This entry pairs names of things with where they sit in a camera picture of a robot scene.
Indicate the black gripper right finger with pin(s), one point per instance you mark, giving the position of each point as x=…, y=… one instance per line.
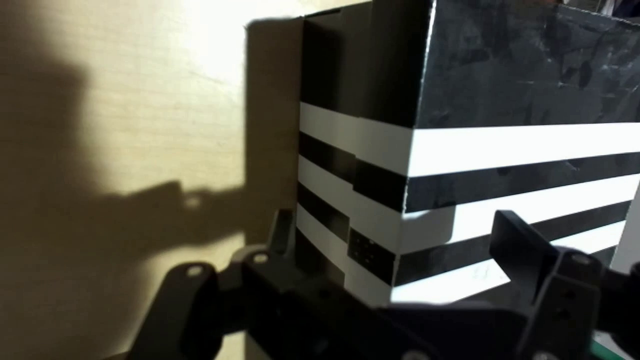
x=523, y=256

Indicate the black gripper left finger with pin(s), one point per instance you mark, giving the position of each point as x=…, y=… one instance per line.
x=283, y=232

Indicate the black white-striped shoe box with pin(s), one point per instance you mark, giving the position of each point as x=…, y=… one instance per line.
x=466, y=147

